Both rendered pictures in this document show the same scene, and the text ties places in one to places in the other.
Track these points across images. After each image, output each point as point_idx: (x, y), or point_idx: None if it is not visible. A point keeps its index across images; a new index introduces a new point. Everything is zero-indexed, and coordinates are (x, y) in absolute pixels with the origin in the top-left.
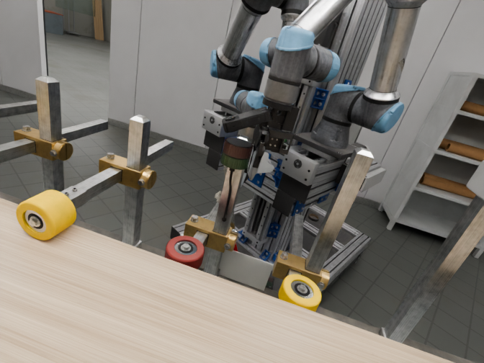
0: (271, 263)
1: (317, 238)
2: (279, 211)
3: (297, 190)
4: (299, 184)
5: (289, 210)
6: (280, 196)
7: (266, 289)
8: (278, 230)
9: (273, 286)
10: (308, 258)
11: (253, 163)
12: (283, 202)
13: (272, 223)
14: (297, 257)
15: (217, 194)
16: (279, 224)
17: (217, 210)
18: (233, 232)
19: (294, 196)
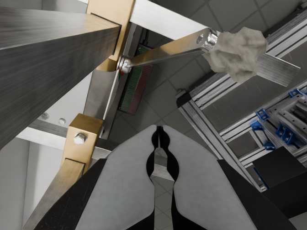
0: (103, 117)
1: (52, 200)
2: (267, 154)
3: (281, 201)
4: (290, 213)
5: (258, 169)
6: (289, 167)
7: (116, 103)
8: (283, 139)
9: (122, 112)
10: (68, 169)
11: (85, 175)
12: (277, 167)
13: (293, 135)
14: (87, 155)
15: (254, 34)
16: (290, 144)
17: (185, 31)
18: (103, 62)
19: (273, 191)
